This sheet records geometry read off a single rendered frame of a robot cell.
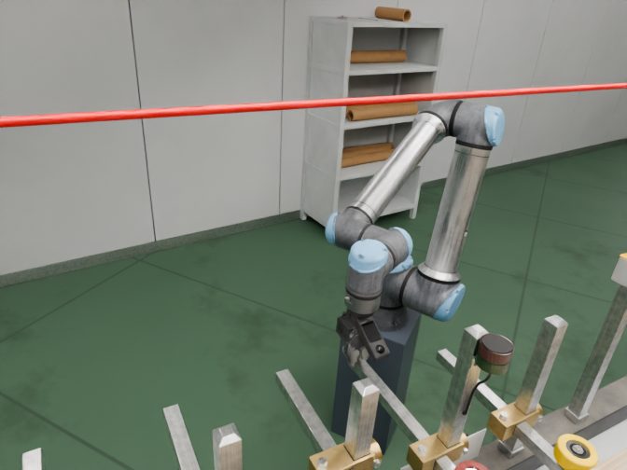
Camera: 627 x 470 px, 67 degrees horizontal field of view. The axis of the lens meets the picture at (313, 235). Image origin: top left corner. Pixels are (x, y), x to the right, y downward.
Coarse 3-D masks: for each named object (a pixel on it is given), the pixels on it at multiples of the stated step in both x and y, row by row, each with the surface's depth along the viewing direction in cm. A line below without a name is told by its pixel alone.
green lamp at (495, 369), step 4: (476, 356) 90; (480, 356) 88; (476, 360) 90; (480, 360) 88; (484, 360) 87; (476, 364) 90; (480, 364) 88; (484, 364) 87; (488, 364) 87; (492, 364) 87; (508, 364) 87; (484, 368) 88; (488, 368) 87; (492, 368) 87; (496, 368) 87; (500, 368) 87; (504, 368) 87; (488, 372) 88; (492, 372) 87; (496, 372) 87; (500, 372) 87; (504, 372) 88
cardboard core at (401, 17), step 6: (378, 12) 346; (384, 12) 341; (390, 12) 336; (396, 12) 332; (402, 12) 327; (408, 12) 331; (378, 18) 351; (384, 18) 344; (390, 18) 339; (396, 18) 334; (402, 18) 328; (408, 18) 332
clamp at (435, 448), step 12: (420, 444) 104; (432, 444) 104; (456, 444) 105; (468, 444) 107; (408, 456) 105; (420, 456) 101; (432, 456) 102; (456, 456) 106; (420, 468) 101; (432, 468) 103
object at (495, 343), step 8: (488, 336) 89; (496, 336) 90; (488, 344) 87; (496, 344) 87; (504, 344) 88; (496, 352) 86; (504, 352) 85; (472, 360) 92; (488, 376) 91; (472, 392) 96
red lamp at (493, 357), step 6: (480, 342) 88; (510, 342) 88; (480, 348) 88; (486, 348) 87; (480, 354) 88; (486, 354) 87; (492, 354) 86; (498, 354) 85; (504, 354) 85; (510, 354) 86; (486, 360) 87; (492, 360) 86; (498, 360) 86; (504, 360) 86
